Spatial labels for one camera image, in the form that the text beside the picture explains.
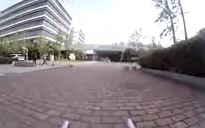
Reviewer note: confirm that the person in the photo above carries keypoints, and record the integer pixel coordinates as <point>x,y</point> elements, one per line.
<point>35,58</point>
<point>44,59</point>

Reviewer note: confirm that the low dark building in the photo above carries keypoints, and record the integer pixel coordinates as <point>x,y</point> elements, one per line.
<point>105,51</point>

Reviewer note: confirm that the robot's own part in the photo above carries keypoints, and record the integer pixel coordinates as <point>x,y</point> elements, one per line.
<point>64,124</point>
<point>129,123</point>

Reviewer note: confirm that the grey stone kerb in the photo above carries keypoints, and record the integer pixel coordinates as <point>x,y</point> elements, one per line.
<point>186,78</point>

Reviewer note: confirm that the white car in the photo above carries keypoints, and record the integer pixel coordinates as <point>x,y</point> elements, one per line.
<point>16,57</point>

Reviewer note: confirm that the red brick path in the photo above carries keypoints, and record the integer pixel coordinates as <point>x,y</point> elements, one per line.
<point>100,90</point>

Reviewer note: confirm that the large glass office building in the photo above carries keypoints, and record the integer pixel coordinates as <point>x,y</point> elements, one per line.
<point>33,18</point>

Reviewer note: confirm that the white building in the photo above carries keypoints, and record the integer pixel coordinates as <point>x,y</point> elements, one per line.
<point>78,36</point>

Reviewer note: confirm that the tall bare tree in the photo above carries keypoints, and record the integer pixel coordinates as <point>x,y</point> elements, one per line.
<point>172,18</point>

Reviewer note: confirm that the row of green trees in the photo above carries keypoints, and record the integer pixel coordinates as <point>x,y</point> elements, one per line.
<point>30,47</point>

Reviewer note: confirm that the dark green hedge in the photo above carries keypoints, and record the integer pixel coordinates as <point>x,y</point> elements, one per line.
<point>186,55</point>

